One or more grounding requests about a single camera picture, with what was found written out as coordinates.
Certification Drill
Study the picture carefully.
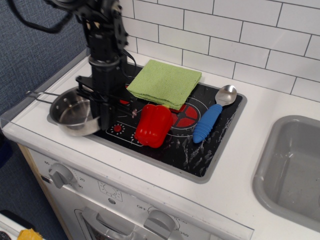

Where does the yellow cloth item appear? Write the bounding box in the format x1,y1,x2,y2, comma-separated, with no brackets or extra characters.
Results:
17,228,43,240

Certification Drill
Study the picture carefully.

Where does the grey left oven knob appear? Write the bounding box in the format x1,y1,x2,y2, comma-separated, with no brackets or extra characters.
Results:
48,163,74,189

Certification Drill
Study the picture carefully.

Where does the blue handled metal spoon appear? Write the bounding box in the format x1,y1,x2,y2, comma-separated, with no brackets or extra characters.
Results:
192,85,237,144

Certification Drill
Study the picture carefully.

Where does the grey oven door handle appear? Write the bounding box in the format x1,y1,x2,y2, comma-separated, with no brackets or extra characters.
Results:
74,207,142,240

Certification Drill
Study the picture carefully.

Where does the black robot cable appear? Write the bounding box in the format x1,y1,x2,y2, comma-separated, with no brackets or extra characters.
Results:
7,0,137,76

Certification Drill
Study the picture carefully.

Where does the red toy bell pepper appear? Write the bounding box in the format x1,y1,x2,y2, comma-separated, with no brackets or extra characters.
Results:
134,104,173,148

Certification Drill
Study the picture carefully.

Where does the grey oven knob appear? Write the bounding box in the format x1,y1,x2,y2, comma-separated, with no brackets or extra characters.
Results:
143,210,176,240
48,163,74,189

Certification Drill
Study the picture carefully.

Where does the grey toy sink basin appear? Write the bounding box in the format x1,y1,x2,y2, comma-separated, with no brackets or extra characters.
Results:
252,115,320,232

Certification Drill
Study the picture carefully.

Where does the black toy stove top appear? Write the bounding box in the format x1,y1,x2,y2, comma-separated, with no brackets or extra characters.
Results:
87,83,247,183

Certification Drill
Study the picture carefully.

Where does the stainless steel pot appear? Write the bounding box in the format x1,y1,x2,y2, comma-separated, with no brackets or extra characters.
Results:
25,87,101,137

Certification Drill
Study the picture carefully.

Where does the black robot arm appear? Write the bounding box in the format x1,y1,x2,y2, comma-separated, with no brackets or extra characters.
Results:
47,0,134,130

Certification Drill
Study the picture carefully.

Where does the grey right oven knob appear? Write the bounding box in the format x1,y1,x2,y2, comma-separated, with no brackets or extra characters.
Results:
143,210,176,240

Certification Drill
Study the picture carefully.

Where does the green square cloth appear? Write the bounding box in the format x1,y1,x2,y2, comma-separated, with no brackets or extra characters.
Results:
127,60,202,110

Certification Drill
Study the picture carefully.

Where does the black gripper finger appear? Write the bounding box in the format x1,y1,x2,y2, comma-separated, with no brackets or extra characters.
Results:
99,103,110,130
89,98,100,118

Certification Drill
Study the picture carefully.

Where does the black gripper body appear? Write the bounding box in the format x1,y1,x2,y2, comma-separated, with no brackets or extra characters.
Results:
76,57,137,118

